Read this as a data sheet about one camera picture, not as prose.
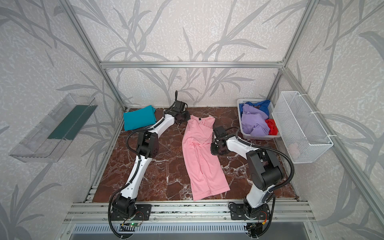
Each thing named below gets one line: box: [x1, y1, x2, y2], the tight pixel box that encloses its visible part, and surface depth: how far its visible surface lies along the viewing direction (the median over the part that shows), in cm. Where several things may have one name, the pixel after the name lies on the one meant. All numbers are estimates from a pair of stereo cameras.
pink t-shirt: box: [182, 115, 231, 201], surface depth 92 cm
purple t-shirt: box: [241, 103, 270, 137], surface depth 93 cm
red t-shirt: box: [265, 118, 279, 136], surface depth 97 cm
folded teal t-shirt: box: [123, 105, 157, 131], surface depth 115 cm
